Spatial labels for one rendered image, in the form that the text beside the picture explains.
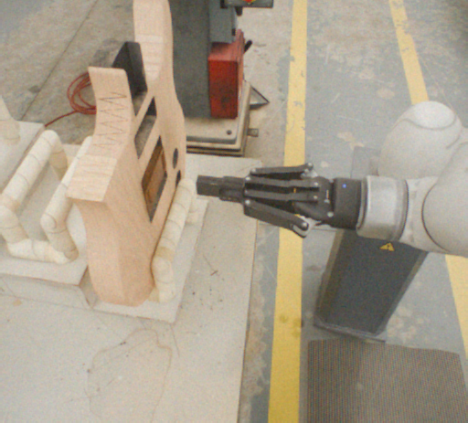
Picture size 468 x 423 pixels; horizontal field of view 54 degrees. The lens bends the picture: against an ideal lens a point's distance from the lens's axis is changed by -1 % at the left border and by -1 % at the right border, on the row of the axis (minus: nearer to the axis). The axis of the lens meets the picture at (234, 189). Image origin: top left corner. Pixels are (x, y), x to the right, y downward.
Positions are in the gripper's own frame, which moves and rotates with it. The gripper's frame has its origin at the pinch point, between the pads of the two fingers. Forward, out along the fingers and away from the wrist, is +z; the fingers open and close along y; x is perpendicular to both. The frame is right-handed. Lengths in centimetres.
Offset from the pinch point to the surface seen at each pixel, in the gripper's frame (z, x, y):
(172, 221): 8.3, -9.7, -0.4
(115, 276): 10.7, -0.6, -16.7
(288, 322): -17, -115, 34
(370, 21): -55, -115, 267
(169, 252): 7.3, -10.1, -6.2
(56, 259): 24.7, -10.0, -10.4
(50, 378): 23.1, -21.9, -25.0
